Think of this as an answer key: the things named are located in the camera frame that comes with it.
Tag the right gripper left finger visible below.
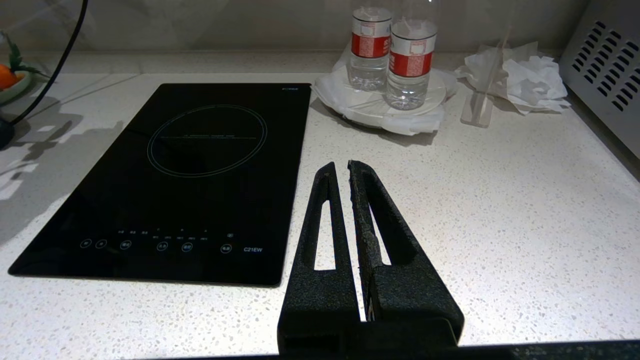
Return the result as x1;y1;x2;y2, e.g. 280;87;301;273
277;161;362;355

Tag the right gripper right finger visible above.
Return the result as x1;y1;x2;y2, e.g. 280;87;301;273
347;159;465;348

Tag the black induction cooktop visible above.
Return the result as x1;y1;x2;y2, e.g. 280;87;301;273
7;82;313;288

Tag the white round plate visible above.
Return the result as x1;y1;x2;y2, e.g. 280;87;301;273
318;64;447;129

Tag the clear plastic wrapper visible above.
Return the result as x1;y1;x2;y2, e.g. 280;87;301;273
460;31;511;128

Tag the clear water bottle red label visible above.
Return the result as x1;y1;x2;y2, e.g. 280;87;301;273
348;6;393;92
384;0;441;111

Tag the crumpled white tissue paper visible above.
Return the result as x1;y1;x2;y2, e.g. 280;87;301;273
454;41;572;116

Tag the silver vented appliance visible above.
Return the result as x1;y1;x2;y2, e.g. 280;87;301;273
559;0;640;161

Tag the orange fruit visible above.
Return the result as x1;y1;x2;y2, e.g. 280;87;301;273
0;63;21;91

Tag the black cable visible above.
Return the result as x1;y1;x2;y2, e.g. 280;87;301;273
0;0;89;150

